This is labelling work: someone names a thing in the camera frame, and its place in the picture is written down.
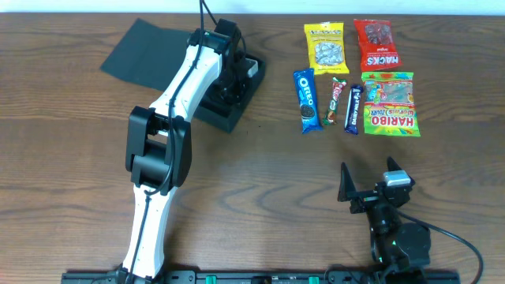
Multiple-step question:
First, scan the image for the green Haribo worms bag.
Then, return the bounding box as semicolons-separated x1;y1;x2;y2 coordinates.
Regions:
361;72;421;137

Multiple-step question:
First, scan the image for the blue Oreo cookie pack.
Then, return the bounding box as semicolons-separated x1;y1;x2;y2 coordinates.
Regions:
294;68;322;134

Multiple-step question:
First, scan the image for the black gift box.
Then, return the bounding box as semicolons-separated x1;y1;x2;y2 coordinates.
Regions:
100;18;265;133

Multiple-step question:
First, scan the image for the yellow sunflower seed bag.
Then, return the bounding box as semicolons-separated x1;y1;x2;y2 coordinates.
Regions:
304;22;350;75

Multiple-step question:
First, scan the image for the red Hacks candy bag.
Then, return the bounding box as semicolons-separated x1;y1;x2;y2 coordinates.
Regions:
353;19;402;73

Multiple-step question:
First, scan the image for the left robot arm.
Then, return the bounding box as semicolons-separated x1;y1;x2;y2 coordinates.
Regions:
117;19;264;283

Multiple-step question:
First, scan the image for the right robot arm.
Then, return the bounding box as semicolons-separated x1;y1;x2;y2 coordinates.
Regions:
338;157;431;283

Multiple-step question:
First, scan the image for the purple Dairy Milk bar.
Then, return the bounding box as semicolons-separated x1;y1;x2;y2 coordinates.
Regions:
344;84;364;135

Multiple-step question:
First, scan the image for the red green KitKat bar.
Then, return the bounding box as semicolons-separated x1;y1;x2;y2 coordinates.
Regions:
323;77;347;125

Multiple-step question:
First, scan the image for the left black cable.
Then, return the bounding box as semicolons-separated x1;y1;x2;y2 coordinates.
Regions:
128;0;218;284

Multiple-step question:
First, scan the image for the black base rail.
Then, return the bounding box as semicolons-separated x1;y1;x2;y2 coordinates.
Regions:
61;269;461;284

